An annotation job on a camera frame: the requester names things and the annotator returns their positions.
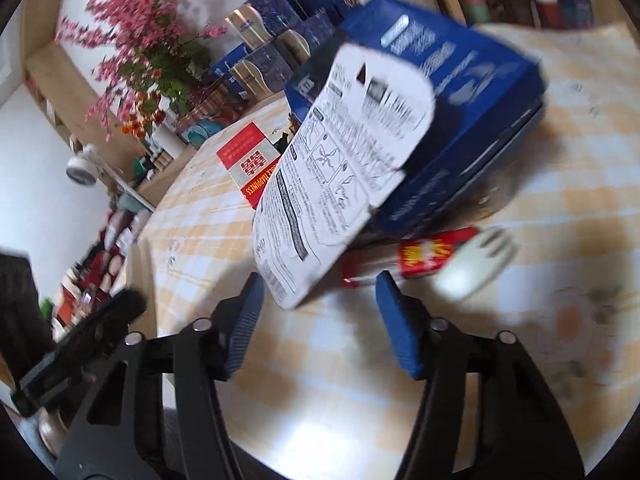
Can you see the orange artificial flowers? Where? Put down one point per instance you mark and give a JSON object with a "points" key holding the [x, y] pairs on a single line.
{"points": [[142, 115]]}

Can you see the narrow wooden shelf column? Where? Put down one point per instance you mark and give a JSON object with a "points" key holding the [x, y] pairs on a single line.
{"points": [[75, 95]]}

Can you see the cream plastic spoon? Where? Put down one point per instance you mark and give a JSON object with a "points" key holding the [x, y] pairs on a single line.
{"points": [[465, 270]]}

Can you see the yellow plaid floral tablecloth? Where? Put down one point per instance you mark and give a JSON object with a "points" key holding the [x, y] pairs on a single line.
{"points": [[550, 160]]}

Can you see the gold and blue gift box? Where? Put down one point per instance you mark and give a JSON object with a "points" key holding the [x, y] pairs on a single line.
{"points": [[307, 40], [265, 12], [260, 72]]}

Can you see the red toothpick tube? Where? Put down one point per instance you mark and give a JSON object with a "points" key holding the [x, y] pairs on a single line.
{"points": [[425, 255]]}

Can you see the small blue patterned box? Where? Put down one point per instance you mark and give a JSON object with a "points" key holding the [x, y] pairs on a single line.
{"points": [[575, 7]]}

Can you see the white printed packaging card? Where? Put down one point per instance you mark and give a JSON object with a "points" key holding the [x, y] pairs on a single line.
{"points": [[320, 200]]}

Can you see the blue cardboard box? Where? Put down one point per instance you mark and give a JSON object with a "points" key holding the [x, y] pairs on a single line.
{"points": [[475, 85]]}

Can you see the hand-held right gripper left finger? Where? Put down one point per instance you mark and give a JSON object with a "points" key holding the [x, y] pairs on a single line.
{"points": [[245, 320]]}

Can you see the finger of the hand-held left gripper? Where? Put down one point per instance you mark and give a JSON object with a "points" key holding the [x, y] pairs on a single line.
{"points": [[120, 312]]}

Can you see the pink artificial blossom branches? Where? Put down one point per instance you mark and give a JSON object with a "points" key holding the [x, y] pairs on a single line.
{"points": [[125, 35]]}

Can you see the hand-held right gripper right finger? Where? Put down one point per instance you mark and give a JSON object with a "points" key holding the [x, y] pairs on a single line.
{"points": [[400, 330]]}

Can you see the wooden low cabinet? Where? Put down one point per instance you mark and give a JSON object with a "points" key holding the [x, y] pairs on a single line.
{"points": [[170, 180]]}

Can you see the wide blue carton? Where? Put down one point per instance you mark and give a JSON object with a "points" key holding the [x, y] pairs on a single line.
{"points": [[230, 60]]}

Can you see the white ribbed vase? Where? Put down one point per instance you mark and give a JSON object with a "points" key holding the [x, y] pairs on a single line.
{"points": [[167, 140]]}

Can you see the dark blue gift box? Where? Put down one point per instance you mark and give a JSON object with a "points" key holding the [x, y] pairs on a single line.
{"points": [[315, 5]]}

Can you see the red and white box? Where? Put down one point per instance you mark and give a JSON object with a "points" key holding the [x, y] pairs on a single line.
{"points": [[245, 155]]}

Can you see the red white checkered blanket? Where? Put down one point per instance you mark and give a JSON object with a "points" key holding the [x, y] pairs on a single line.
{"points": [[100, 270]]}

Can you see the white standing fan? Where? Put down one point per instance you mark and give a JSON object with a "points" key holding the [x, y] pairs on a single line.
{"points": [[80, 167]]}

